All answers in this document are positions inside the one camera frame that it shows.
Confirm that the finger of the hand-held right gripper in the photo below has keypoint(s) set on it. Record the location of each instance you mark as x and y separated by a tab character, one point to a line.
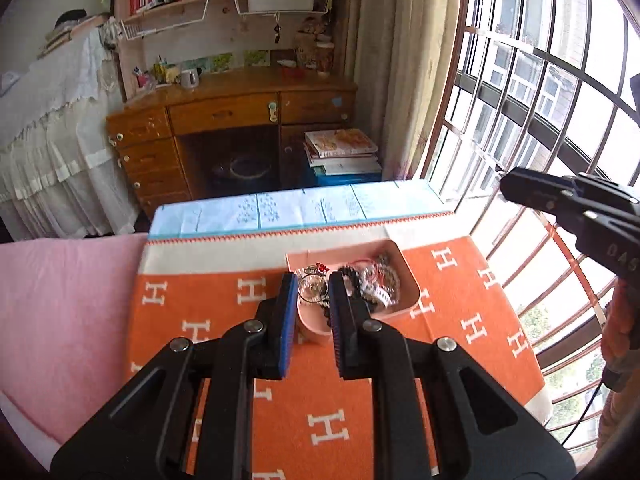
535	192
610	187

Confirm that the person's right hand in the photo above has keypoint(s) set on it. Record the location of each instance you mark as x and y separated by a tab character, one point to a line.
614	320

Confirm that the wooden bookshelf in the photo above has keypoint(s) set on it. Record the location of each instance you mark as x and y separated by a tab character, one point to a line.
225	35

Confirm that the wooden desk with drawers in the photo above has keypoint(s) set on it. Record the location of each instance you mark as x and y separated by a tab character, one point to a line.
220	115

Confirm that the glass jar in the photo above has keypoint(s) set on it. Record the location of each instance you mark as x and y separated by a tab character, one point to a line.
325	57

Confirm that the white mug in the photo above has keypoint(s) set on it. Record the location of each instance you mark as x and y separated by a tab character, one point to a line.
189	79

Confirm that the white lace cloth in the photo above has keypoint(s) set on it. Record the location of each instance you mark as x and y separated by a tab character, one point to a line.
55	135

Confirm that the pink oval box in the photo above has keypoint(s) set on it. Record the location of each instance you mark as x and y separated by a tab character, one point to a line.
400	310

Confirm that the beige curtain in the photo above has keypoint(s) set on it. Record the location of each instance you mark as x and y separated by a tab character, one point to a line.
400	60

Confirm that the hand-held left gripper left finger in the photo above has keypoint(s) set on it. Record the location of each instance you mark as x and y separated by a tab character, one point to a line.
287	320

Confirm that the pen holder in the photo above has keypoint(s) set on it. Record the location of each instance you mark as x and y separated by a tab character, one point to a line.
155	72

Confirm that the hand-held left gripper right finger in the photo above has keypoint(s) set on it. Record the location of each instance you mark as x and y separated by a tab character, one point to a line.
336	325

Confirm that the white watch band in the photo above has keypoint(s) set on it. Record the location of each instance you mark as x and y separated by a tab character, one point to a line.
380	294

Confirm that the black hat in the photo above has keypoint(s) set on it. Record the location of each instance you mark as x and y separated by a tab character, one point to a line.
71	16

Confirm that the white basket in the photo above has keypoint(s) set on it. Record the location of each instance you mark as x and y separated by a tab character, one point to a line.
280	2

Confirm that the orange letter-print blanket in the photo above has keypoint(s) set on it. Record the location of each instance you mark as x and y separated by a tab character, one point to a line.
310	400

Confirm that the stack of books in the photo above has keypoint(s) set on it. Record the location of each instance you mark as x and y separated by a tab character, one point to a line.
340	150

